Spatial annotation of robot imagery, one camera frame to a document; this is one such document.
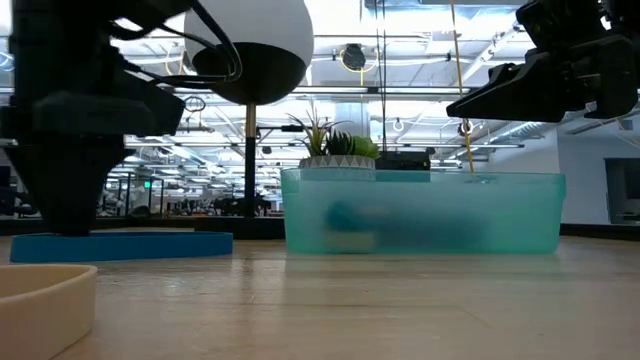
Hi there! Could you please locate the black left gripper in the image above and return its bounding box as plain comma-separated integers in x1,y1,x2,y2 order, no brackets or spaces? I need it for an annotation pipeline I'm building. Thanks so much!
0,92,132,235

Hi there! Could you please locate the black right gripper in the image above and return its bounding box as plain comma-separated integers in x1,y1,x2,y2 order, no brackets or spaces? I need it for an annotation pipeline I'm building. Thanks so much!
446,34,640,124

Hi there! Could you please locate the blue wide rubber band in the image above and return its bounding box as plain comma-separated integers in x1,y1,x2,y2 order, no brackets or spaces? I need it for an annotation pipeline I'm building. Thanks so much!
9,230,235,264
324,199,391,234

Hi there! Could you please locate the teal translucent plastic bin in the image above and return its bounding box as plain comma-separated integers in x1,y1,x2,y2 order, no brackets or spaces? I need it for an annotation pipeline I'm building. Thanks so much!
279,167,568,255

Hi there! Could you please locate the tan wide rubber band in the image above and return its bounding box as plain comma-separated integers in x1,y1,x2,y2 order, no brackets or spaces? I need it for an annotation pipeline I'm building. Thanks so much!
0,264,99,360

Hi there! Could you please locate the white globe lamp black base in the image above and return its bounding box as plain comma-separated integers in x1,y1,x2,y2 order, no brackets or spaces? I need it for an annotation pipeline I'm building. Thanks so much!
183,0,315,240

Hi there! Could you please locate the black framed background workstation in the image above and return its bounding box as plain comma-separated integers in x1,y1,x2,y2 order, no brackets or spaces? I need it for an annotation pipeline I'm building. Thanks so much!
99,169,165,217

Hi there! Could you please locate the black vented equipment box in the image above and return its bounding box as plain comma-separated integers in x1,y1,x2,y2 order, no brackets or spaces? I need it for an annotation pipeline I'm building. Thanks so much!
374,151,432,171

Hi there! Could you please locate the succulent plant in patterned pot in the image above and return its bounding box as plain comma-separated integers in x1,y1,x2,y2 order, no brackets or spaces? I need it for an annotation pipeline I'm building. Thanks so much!
287,102,381,170

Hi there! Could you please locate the yellow hanging cable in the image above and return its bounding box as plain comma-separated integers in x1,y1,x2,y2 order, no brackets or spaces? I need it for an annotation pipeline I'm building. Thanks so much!
448,0,476,174

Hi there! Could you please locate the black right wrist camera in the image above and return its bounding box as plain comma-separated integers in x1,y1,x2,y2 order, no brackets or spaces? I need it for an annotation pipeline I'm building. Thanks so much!
516,0,604,51

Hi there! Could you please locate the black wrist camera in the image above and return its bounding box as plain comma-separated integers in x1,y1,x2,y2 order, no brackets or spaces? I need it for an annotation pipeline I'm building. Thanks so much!
516,0,604,51
130,88,187,137

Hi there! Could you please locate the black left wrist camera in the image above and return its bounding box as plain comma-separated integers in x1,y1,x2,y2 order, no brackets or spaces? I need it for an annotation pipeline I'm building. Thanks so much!
130,88,187,137

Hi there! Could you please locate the hanging black cable loop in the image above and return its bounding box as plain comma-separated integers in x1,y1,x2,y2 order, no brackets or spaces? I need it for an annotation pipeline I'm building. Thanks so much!
182,94,207,114

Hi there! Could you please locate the dark wall screen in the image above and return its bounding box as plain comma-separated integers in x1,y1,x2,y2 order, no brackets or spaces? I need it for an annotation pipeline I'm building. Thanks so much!
604,157,640,225

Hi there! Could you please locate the black aluminium table frame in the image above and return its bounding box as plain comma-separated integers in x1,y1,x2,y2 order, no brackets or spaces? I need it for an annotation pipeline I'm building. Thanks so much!
0,215,640,239

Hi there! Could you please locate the black ceiling cable reel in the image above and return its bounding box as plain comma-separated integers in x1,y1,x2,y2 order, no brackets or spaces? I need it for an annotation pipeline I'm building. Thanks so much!
339,43,369,72

